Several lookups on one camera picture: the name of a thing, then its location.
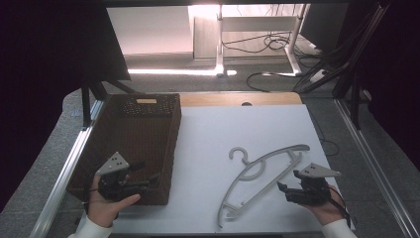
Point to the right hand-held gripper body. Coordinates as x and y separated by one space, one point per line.
312 188

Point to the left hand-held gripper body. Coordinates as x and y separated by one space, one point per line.
114 165

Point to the brown woven basket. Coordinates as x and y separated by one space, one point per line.
132 139

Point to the grey plastic clothes hanger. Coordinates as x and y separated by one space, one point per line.
256 167

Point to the person's right hand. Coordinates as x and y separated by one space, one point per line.
327 211

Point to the person's left hand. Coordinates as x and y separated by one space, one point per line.
104 208

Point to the white table mat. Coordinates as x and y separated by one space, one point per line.
211 139

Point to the black metal stand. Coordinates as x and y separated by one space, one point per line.
89 99
355 99

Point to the white power strip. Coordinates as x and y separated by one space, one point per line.
317 76

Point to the black monitor panel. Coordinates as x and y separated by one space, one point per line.
59 43

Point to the aluminium rail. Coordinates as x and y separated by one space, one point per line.
64 175
373 165

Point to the white metal desk frame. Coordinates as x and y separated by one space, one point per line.
254 23

